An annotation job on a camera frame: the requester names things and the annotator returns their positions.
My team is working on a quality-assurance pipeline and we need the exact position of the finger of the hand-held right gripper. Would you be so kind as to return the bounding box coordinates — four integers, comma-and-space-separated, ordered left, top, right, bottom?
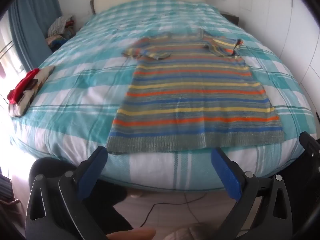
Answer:
299, 131, 320, 173

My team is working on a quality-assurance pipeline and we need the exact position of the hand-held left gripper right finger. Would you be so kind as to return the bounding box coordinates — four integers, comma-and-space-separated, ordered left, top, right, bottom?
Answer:
210, 147, 293, 240

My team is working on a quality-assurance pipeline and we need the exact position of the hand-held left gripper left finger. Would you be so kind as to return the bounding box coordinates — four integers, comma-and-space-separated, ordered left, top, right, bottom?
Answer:
25, 145, 118, 240

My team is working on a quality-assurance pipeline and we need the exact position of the striped knit sweater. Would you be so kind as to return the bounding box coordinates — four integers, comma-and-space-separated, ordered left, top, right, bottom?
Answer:
106, 31, 285, 154

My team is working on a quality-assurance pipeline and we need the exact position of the pile of loose clothes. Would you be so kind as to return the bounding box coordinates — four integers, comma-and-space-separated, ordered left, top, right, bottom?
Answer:
45, 16, 77, 53

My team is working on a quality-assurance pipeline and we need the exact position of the person's foot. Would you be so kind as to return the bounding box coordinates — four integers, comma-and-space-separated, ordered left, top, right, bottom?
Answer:
106, 227, 156, 240

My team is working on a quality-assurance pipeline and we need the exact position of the bed with teal plaid cover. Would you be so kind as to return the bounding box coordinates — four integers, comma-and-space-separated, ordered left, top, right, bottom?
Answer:
9, 0, 313, 193

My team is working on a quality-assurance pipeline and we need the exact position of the beige patterned folded garment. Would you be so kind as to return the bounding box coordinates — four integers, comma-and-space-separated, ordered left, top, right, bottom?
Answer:
9, 66, 56, 117

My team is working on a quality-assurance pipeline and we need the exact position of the red folded garment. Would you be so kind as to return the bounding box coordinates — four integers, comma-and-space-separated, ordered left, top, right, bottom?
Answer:
7, 68, 40, 105

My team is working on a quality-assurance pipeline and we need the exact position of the white wardrobe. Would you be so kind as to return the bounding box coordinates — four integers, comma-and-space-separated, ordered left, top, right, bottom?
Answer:
240, 0, 320, 85

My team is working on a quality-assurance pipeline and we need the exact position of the bright window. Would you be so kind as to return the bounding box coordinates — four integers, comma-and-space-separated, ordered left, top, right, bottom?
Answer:
0, 15, 27, 103

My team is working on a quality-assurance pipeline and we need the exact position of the dark nightstand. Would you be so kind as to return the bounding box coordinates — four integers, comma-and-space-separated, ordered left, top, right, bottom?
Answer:
220, 12, 240, 25

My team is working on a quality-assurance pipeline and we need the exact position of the teal curtain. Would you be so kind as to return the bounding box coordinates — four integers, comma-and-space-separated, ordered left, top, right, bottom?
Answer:
7, 0, 63, 72

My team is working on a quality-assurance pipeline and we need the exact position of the black floor cable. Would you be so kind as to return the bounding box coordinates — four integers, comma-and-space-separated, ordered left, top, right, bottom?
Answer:
139, 192, 208, 228

